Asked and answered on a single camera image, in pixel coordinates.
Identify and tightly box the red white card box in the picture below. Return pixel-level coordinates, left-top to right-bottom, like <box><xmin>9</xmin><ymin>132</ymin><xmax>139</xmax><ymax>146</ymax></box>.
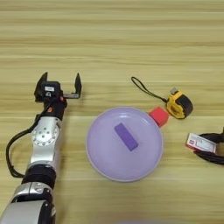
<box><xmin>185</xmin><ymin>132</ymin><xmax>218</xmax><ymax>154</ymax></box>

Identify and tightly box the purple round plate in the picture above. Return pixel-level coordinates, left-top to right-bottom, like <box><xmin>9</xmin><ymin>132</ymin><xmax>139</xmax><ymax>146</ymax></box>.
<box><xmin>85</xmin><ymin>106</ymin><xmax>164</xmax><ymax>182</ymax></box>

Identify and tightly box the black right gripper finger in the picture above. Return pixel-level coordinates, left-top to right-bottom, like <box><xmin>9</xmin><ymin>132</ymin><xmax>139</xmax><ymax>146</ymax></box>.
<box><xmin>198</xmin><ymin>132</ymin><xmax>224</xmax><ymax>144</ymax></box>
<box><xmin>193</xmin><ymin>150</ymin><xmax>224</xmax><ymax>165</ymax></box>

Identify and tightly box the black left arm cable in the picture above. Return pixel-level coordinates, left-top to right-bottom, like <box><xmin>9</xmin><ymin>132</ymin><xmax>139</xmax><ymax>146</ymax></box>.
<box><xmin>5</xmin><ymin>101</ymin><xmax>53</xmax><ymax>179</ymax></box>

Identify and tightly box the yellow black tape measure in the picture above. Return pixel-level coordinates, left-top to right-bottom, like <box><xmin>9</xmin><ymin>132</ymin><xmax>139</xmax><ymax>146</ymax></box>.
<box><xmin>130</xmin><ymin>76</ymin><xmax>194</xmax><ymax>120</ymax></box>

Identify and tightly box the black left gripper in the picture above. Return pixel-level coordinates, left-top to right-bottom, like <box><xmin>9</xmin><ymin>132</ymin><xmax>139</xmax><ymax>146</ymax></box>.
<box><xmin>34</xmin><ymin>72</ymin><xmax>82</xmax><ymax>120</ymax></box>

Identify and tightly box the left gripper white-labelled black box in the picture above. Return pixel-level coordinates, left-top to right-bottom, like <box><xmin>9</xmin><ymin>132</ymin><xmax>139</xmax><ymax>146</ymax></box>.
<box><xmin>40</xmin><ymin>81</ymin><xmax>62</xmax><ymax>100</ymax></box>

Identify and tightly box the purple rectangular block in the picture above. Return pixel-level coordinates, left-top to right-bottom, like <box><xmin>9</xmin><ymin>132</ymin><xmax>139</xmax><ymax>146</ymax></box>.
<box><xmin>114</xmin><ymin>122</ymin><xmax>139</xmax><ymax>151</ymax></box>

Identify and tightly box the red block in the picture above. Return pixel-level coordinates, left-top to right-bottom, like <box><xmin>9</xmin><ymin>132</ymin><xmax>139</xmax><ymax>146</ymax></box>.
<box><xmin>148</xmin><ymin>106</ymin><xmax>170</xmax><ymax>128</ymax></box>

